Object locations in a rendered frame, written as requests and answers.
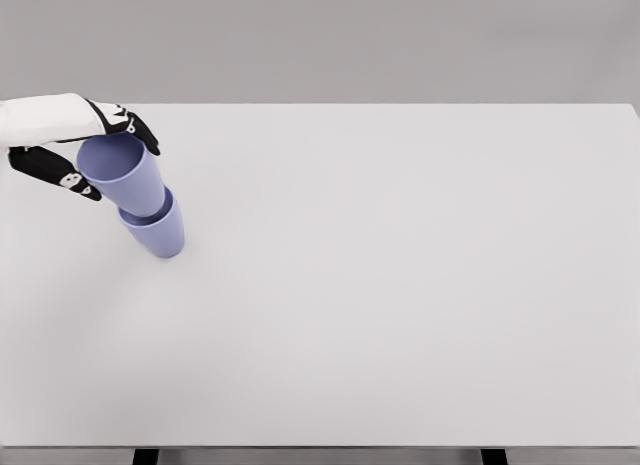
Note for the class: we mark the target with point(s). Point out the blue plastic cup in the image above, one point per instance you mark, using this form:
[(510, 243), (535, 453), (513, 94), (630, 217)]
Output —
[(161, 232), (131, 179)]

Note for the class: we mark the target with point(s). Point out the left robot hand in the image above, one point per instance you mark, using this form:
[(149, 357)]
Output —
[(60, 119)]

